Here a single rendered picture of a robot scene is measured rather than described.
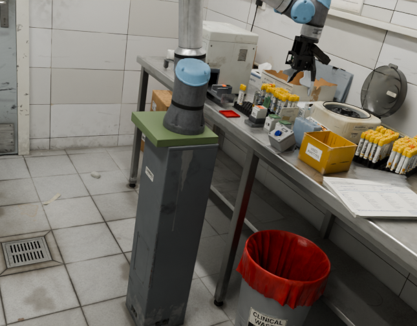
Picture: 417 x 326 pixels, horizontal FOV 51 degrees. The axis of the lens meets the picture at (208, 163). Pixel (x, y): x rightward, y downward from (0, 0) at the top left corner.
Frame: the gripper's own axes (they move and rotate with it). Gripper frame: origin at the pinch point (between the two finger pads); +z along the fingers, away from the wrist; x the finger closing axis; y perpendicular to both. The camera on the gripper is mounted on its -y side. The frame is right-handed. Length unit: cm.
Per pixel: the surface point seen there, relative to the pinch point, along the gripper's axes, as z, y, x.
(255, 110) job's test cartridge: 13.2, 10.5, -9.8
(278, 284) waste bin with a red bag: 64, 11, 36
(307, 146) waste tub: 12.2, 8.1, 24.1
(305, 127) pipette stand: 10.4, 1.6, 12.3
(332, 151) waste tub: 9.1, 5.5, 33.6
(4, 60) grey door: 46, 104, -162
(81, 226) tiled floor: 109, 66, -68
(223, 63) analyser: 5.4, 9.7, -48.6
